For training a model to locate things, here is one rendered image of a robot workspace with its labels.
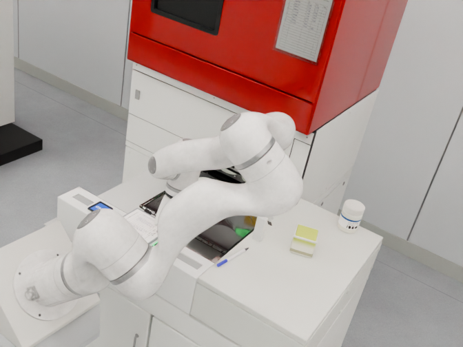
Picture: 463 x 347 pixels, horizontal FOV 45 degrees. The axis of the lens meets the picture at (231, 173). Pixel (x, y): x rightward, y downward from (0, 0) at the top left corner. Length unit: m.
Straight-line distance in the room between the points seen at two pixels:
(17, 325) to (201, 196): 0.64
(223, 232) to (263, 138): 0.83
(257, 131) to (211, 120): 1.05
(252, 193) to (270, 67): 0.82
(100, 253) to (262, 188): 0.38
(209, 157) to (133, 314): 0.66
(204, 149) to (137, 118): 0.99
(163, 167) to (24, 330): 0.54
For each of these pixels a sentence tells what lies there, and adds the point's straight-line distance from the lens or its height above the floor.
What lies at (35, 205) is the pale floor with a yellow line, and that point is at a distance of 3.50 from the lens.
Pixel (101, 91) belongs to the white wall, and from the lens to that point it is 4.67.
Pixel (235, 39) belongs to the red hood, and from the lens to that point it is 1.95.
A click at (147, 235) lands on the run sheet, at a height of 0.96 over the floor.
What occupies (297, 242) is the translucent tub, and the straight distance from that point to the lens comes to 1.73.
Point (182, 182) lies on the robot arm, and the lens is 1.54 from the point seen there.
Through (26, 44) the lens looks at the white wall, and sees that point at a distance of 5.23.
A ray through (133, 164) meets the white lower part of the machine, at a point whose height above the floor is 0.75.
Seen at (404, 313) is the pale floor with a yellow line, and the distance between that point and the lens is 3.29.
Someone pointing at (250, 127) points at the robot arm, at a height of 1.54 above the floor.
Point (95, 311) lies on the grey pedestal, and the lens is 1.67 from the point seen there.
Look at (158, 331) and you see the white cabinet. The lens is 1.81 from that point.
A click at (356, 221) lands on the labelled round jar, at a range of 1.91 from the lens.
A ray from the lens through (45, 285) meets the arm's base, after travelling 1.49.
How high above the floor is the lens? 2.00
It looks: 30 degrees down
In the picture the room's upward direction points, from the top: 12 degrees clockwise
